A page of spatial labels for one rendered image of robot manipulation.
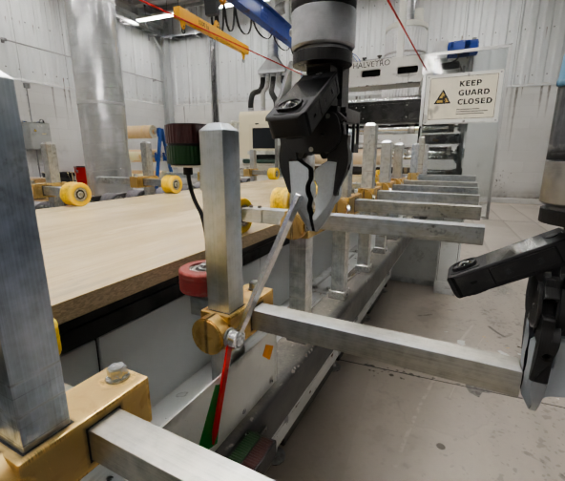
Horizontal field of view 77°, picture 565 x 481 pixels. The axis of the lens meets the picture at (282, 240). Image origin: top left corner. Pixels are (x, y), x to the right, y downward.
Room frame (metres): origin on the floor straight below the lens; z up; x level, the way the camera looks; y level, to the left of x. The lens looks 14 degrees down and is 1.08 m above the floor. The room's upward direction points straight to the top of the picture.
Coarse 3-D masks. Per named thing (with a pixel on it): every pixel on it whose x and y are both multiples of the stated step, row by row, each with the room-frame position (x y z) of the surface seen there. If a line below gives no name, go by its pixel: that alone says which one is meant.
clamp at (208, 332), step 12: (264, 288) 0.52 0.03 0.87; (264, 300) 0.50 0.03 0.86; (204, 312) 0.44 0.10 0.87; (216, 312) 0.44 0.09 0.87; (240, 312) 0.44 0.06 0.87; (204, 324) 0.42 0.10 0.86; (216, 324) 0.41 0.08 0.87; (228, 324) 0.42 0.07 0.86; (204, 336) 0.42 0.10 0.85; (216, 336) 0.41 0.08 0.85; (204, 348) 0.42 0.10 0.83; (216, 348) 0.41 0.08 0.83
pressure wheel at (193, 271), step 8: (184, 264) 0.53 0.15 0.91; (192, 264) 0.53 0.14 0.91; (200, 264) 0.52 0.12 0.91; (184, 272) 0.50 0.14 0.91; (192, 272) 0.50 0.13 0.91; (200, 272) 0.50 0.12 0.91; (184, 280) 0.49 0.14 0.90; (192, 280) 0.49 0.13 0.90; (200, 280) 0.48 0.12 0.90; (184, 288) 0.49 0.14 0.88; (192, 288) 0.49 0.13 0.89; (200, 288) 0.48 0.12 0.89; (192, 296) 0.49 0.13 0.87; (200, 296) 0.48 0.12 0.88
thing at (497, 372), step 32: (256, 320) 0.46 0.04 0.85; (288, 320) 0.44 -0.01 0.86; (320, 320) 0.44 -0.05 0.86; (352, 352) 0.40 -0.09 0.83; (384, 352) 0.38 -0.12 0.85; (416, 352) 0.37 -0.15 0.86; (448, 352) 0.36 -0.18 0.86; (480, 352) 0.36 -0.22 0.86; (480, 384) 0.34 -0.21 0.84; (512, 384) 0.32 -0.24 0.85
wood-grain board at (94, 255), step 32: (256, 192) 1.65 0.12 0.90; (64, 224) 0.89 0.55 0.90; (96, 224) 0.89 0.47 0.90; (128, 224) 0.89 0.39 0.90; (160, 224) 0.89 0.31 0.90; (192, 224) 0.89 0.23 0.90; (256, 224) 0.89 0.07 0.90; (64, 256) 0.60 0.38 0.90; (96, 256) 0.60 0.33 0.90; (128, 256) 0.60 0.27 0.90; (160, 256) 0.60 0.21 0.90; (192, 256) 0.61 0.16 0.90; (64, 288) 0.45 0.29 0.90; (96, 288) 0.45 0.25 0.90; (128, 288) 0.49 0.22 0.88; (64, 320) 0.40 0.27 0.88
